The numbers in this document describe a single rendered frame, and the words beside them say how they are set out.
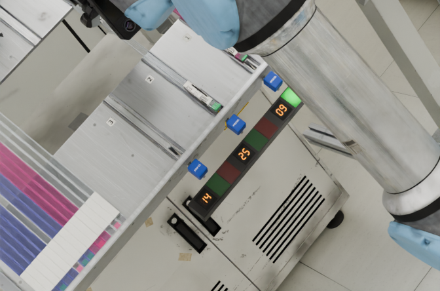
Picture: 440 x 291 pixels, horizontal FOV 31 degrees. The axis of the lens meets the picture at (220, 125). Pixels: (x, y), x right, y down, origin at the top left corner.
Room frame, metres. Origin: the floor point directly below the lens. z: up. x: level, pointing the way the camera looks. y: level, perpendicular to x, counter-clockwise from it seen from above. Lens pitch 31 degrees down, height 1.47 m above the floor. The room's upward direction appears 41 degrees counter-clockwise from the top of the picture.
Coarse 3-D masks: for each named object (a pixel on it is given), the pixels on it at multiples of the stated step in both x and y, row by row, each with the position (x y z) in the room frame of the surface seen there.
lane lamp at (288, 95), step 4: (288, 88) 1.27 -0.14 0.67; (284, 92) 1.26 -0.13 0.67; (288, 92) 1.26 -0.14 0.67; (292, 92) 1.26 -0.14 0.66; (284, 96) 1.26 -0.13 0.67; (288, 96) 1.26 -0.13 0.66; (292, 96) 1.25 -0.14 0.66; (296, 96) 1.25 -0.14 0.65; (288, 100) 1.25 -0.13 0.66; (292, 100) 1.25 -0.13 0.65; (296, 100) 1.25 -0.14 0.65; (300, 100) 1.24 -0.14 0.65; (292, 104) 1.24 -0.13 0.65; (296, 104) 1.24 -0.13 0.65
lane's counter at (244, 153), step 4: (244, 144) 1.23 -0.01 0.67; (240, 148) 1.23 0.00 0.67; (244, 148) 1.22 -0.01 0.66; (248, 148) 1.22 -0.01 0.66; (236, 152) 1.22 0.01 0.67; (240, 152) 1.22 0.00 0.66; (244, 152) 1.22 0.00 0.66; (248, 152) 1.21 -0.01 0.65; (252, 152) 1.21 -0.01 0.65; (236, 156) 1.22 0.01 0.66; (240, 156) 1.22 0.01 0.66; (244, 156) 1.21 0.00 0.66; (248, 156) 1.21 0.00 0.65; (252, 156) 1.21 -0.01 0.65; (240, 160) 1.21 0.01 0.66; (244, 160) 1.21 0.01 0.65; (248, 160) 1.21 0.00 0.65; (244, 164) 1.20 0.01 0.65
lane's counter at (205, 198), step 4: (204, 188) 1.20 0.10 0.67; (200, 192) 1.20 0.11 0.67; (204, 192) 1.20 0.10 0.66; (208, 192) 1.19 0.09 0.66; (200, 196) 1.19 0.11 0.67; (204, 196) 1.19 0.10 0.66; (208, 196) 1.19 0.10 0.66; (212, 196) 1.19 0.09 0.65; (196, 200) 1.19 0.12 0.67; (200, 200) 1.19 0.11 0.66; (204, 200) 1.19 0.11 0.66; (208, 200) 1.18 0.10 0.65; (212, 200) 1.18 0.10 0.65; (216, 200) 1.18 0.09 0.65; (200, 204) 1.18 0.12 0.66; (204, 204) 1.18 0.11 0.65; (208, 204) 1.18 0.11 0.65; (212, 204) 1.18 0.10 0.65; (204, 208) 1.18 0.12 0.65; (208, 208) 1.17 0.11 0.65
